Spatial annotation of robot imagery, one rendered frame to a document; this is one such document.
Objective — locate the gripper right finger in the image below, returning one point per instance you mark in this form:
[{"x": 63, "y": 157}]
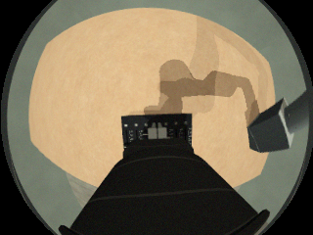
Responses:
[{"x": 161, "y": 131}]

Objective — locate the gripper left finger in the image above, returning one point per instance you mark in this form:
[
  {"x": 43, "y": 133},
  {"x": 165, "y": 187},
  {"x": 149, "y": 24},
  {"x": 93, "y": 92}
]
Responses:
[{"x": 152, "y": 131}]

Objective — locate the black lighting desk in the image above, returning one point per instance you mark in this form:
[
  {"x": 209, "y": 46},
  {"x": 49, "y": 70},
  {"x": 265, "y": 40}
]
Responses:
[{"x": 136, "y": 127}]

